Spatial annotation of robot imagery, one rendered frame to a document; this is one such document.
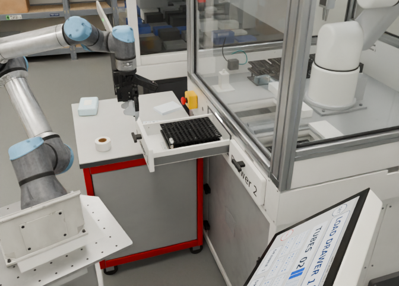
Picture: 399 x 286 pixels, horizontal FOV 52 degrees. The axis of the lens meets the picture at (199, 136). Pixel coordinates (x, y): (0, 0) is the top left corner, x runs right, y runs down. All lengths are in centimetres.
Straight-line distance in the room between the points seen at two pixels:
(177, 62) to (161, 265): 117
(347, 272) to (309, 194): 64
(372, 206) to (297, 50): 44
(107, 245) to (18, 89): 67
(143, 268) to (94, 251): 97
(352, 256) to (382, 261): 112
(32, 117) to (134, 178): 58
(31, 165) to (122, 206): 71
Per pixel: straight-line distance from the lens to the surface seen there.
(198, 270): 234
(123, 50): 150
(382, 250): 189
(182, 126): 177
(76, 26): 141
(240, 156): 154
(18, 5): 535
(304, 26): 111
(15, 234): 140
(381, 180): 157
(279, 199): 136
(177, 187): 203
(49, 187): 142
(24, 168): 144
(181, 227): 221
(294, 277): 87
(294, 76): 114
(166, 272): 234
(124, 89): 155
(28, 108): 163
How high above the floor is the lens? 175
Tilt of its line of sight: 30 degrees down
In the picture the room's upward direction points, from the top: straight up
